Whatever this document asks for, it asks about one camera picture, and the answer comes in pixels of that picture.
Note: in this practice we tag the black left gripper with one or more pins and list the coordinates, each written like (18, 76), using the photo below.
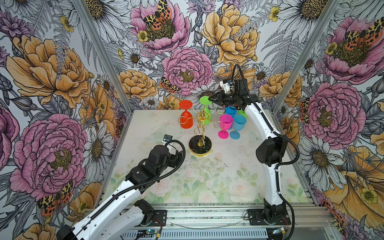
(173, 159)

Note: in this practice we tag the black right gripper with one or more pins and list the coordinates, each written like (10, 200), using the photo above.
(220, 98)

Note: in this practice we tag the green wine glass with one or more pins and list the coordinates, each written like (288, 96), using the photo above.
(242, 113)
(205, 109)

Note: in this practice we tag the blue wine glass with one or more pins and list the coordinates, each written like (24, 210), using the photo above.
(239, 123)
(231, 111)

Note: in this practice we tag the pink wine glass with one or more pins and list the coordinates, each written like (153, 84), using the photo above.
(226, 122)

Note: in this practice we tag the red wine glass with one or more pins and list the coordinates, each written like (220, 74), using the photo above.
(186, 118)

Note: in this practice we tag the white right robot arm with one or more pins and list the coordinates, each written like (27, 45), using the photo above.
(271, 151)

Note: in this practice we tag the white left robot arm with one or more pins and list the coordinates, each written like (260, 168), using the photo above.
(123, 209)

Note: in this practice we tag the green circuit board left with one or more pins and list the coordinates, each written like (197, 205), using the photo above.
(147, 233)

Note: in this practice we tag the green circuit board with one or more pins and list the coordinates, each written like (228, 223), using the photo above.
(147, 233)
(276, 231)

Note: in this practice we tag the green circuit board right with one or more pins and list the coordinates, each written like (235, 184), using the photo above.
(276, 231)

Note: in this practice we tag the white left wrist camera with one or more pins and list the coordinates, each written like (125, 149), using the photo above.
(167, 139)

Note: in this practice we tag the gold wire wine glass rack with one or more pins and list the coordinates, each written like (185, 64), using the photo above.
(200, 145)

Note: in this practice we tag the silver aluminium front rail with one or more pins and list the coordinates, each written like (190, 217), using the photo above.
(312, 223)

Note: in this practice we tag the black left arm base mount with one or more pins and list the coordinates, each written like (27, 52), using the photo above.
(155, 218)

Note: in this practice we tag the grey slotted cable duct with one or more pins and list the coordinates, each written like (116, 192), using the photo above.
(215, 234)

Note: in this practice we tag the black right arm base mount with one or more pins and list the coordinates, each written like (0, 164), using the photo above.
(269, 215)

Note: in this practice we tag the silver aluminium corner post right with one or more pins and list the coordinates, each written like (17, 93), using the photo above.
(322, 24)

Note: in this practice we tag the silver aluminium corner post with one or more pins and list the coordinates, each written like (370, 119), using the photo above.
(92, 31)
(322, 24)

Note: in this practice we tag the silver aluminium corner post left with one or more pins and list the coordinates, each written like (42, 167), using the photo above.
(92, 31)

